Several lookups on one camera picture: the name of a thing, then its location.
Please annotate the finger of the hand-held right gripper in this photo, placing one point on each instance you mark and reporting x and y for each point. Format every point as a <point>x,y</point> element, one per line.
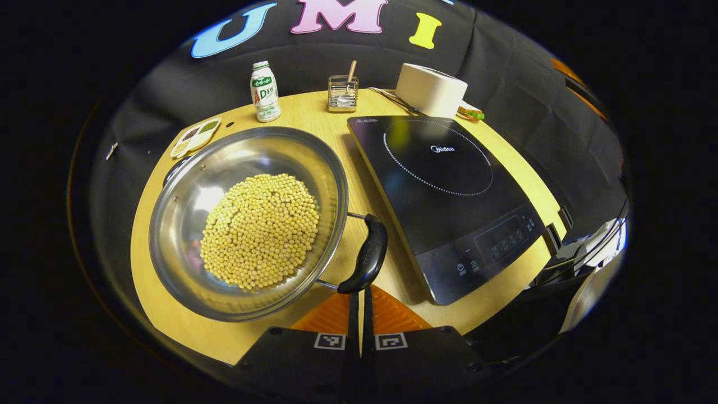
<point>565,70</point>

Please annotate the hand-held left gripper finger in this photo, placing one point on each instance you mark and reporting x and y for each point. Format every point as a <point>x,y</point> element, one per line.
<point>354,322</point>
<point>367,322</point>

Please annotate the black induction cooktop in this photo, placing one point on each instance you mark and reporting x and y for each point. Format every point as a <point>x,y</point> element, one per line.
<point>449,224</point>

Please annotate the pile of yellow soybeans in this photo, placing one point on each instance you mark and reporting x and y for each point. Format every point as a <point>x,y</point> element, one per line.
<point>258,230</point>

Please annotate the black backdrop cloth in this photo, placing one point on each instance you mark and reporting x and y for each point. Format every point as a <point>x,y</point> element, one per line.
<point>505,73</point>

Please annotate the sandwich with lettuce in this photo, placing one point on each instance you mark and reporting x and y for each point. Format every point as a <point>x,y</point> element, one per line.
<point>471,112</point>

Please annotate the white toaster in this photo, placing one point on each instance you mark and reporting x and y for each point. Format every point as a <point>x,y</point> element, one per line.
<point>429,90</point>

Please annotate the divided white tray of beans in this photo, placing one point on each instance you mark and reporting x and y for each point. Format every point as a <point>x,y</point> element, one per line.
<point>196,136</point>

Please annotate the white milk bottle green label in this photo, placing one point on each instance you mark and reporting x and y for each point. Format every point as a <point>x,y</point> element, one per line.
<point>265,92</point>

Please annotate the white cloth clip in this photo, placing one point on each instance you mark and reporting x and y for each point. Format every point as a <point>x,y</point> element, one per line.
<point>111,150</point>

